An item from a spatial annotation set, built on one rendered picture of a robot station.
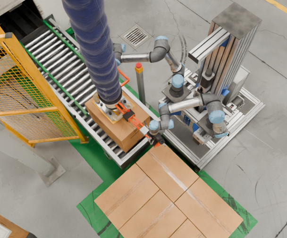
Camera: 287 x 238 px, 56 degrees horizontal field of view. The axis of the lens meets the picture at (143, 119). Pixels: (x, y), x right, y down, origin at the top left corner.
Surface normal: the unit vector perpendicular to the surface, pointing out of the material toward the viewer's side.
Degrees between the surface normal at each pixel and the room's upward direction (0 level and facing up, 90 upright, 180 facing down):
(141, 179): 0
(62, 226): 0
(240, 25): 0
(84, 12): 77
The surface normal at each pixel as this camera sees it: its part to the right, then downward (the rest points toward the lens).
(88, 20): 0.21, 0.86
